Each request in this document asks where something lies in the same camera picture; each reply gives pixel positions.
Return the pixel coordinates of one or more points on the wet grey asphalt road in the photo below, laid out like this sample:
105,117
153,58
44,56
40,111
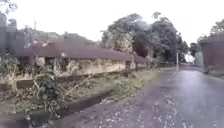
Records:
186,100

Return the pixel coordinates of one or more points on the dark stone kerb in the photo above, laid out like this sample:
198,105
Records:
76,106

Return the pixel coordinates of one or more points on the group of dense dark trees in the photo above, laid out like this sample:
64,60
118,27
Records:
156,36

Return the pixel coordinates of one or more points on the long low dark-roofed building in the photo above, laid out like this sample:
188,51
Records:
83,53

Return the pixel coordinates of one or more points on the weedy grass verge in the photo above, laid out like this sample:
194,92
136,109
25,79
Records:
123,85

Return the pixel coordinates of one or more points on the grey building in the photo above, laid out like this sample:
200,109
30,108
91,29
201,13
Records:
8,36

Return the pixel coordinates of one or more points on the pale pole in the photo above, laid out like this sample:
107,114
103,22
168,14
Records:
177,61

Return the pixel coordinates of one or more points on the tall green weed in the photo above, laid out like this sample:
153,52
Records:
46,91

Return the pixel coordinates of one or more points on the red brick wall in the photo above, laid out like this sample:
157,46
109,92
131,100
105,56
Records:
213,53

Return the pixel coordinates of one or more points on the low brown wall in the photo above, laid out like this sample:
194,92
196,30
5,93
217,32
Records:
25,83

